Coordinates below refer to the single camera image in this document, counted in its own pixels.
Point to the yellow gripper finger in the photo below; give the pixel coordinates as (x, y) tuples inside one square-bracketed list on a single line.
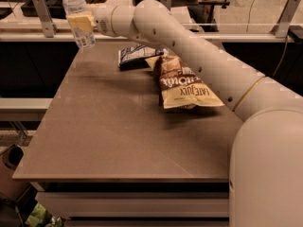
[(84, 21)]

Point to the clear plastic water bottle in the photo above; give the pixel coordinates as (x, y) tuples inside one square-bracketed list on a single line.
[(84, 40)]

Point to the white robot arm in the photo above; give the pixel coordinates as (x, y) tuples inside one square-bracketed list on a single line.
[(266, 164)]

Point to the black tray on counter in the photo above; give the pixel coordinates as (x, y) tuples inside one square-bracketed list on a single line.
[(55, 8)]

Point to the blue white snack bag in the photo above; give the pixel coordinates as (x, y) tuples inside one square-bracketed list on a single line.
[(134, 57)]

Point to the brown Late July chip bag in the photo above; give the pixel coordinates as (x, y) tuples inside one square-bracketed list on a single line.
[(179, 86)]

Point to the brown cylindrical bin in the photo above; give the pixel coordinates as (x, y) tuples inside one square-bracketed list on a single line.
[(9, 160)]

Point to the grey table drawer base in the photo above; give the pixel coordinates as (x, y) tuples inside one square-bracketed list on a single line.
[(193, 202)]

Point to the green crumpled item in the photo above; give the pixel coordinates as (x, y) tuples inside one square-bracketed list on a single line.
[(40, 217)]

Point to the left metal railing bracket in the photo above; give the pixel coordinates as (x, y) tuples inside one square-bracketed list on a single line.
[(48, 27)]

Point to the metal railing bracket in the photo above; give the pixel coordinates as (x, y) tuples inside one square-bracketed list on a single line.
[(281, 28), (166, 3), (48, 27)]

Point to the middle metal railing bracket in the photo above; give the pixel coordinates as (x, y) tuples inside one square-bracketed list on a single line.
[(166, 3)]

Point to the right metal railing bracket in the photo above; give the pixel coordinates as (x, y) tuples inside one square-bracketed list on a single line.
[(281, 28)]

